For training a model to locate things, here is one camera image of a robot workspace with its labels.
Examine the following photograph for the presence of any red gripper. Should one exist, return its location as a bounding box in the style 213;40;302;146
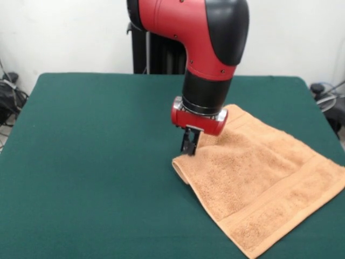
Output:
169;96;229;156

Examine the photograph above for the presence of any orange terry towel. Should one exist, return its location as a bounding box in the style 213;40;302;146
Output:
171;104;345;259

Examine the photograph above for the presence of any dark green table cloth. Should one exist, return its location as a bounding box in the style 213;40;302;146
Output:
0;72;345;259

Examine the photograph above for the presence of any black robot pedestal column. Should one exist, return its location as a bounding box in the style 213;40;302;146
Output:
126;21;187;76

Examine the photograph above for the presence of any grey cable coil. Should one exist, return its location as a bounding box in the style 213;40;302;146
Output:
314;80;345;111

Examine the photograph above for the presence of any black cable bundle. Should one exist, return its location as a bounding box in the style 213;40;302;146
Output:
0;78;29;127

